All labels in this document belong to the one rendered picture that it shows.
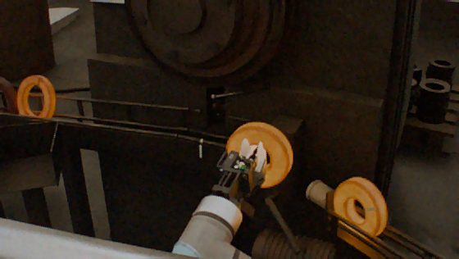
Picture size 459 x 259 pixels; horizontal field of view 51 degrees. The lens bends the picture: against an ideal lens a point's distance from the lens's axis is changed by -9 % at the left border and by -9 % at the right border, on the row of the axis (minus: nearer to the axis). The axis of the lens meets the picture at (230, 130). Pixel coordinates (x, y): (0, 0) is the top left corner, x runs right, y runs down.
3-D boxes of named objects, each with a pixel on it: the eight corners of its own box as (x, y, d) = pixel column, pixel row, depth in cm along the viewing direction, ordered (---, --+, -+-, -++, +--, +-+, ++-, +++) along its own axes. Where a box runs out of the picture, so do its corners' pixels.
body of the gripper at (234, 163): (260, 153, 107) (238, 197, 100) (262, 181, 113) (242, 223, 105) (225, 146, 110) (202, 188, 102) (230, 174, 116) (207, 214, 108)
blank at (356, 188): (352, 238, 127) (343, 243, 126) (334, 181, 128) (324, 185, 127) (396, 234, 114) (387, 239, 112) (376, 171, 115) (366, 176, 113)
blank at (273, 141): (228, 118, 121) (221, 124, 118) (292, 124, 115) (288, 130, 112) (233, 177, 127) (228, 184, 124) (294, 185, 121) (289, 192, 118)
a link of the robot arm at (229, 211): (236, 244, 103) (193, 232, 106) (246, 226, 106) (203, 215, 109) (232, 217, 97) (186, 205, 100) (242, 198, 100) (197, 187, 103)
